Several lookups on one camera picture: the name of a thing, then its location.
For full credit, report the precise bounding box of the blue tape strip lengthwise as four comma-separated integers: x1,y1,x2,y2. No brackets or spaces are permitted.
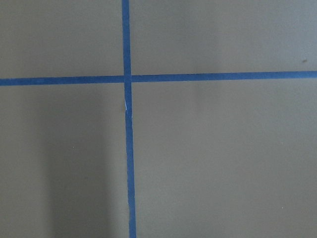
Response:
122,0,137,238

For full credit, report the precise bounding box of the blue tape strip crosswise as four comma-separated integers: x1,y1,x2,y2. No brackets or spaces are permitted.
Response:
0,71,317,86

